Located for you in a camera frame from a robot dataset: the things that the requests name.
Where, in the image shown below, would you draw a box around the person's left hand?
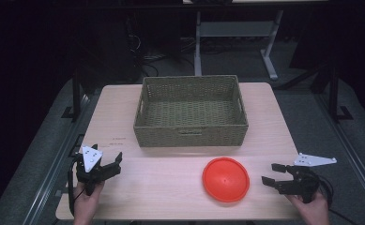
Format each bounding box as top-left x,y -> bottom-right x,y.
72,180 -> 105,225

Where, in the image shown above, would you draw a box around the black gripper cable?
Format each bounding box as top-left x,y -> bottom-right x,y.
309,170 -> 362,225
67,156 -> 86,218

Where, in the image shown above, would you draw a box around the bundle of floor cables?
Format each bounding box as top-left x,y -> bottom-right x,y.
127,15 -> 200,78

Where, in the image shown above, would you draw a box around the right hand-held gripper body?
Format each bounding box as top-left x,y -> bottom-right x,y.
276,152 -> 339,204

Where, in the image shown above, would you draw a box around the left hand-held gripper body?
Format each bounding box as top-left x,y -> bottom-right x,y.
75,144 -> 122,197

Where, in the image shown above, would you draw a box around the red plastic disc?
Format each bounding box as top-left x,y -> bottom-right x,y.
202,157 -> 251,203

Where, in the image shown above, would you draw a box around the green woven basket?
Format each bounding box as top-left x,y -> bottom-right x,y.
132,74 -> 250,148

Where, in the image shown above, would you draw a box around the black metal stand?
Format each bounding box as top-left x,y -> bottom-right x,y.
60,67 -> 84,124
327,67 -> 355,122

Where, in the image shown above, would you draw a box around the person's right hand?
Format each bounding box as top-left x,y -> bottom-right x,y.
285,189 -> 330,225

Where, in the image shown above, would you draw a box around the aluminium floor rail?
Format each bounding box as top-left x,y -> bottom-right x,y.
316,93 -> 365,210
23,93 -> 94,225

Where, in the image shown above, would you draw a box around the white metal desk frame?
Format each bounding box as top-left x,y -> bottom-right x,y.
192,9 -> 285,82

